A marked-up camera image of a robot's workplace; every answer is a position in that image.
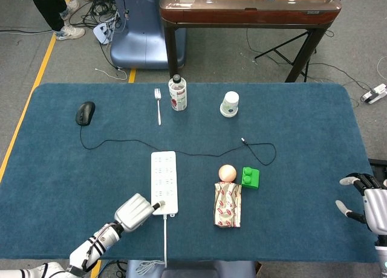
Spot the black floor cable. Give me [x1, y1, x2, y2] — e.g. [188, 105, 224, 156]
[245, 28, 372, 102]

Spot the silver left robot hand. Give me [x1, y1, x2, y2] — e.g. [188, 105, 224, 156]
[113, 193, 166, 233]

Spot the white floor power strip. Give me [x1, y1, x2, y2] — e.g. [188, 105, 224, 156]
[362, 83, 387, 105]

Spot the white cable with connector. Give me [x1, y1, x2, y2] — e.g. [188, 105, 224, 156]
[135, 214, 168, 276]

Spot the blue table cloth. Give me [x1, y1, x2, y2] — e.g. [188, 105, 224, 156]
[0, 82, 380, 263]

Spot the person in black trousers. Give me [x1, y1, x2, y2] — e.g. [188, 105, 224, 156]
[28, 0, 96, 42]

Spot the crumpled printed snack bag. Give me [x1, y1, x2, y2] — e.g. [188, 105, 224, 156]
[213, 181, 242, 229]

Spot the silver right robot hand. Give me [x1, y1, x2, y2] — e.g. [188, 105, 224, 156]
[334, 173, 387, 245]

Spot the black mouse cable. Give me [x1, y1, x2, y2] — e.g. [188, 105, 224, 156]
[79, 124, 277, 167]

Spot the peach coloured ball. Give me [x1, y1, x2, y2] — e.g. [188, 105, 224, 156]
[218, 164, 237, 183]

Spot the silver metal fork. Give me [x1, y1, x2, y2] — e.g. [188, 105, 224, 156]
[154, 88, 162, 126]

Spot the white upturned paper cup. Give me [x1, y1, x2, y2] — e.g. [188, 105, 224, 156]
[219, 91, 240, 118]

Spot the black cable bundle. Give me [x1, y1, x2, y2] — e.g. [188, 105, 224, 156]
[69, 0, 128, 46]

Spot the brown mahjong table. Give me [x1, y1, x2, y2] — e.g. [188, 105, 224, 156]
[159, 0, 342, 83]

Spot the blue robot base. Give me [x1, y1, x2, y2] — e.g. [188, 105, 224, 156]
[109, 0, 187, 70]

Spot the blue grey chair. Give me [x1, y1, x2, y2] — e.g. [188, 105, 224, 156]
[125, 259, 257, 278]

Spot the black computer mouse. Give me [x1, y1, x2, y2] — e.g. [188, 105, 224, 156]
[75, 101, 96, 127]

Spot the white power strip with plugs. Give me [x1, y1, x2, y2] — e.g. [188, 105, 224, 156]
[93, 16, 120, 45]

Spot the clear plastic drink bottle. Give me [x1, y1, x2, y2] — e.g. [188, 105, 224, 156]
[167, 74, 188, 112]

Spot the white thin floor cable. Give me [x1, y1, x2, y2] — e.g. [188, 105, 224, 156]
[94, 66, 129, 82]

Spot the green toy building block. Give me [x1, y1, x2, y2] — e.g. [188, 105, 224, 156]
[241, 166, 261, 190]

